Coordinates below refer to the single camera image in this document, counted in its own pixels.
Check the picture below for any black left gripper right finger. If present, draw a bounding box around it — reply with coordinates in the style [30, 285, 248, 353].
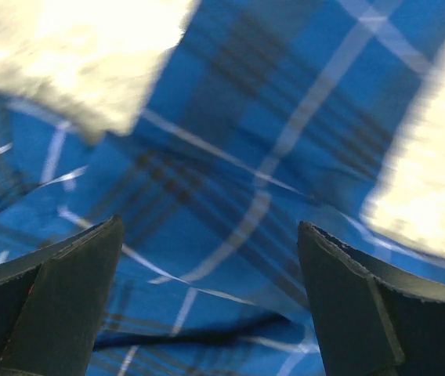
[298, 222, 445, 376]

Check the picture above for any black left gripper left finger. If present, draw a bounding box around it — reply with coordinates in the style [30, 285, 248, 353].
[0, 216, 124, 376]

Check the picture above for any blue plaid long sleeve shirt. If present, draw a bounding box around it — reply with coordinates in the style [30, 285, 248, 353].
[0, 1, 445, 375]

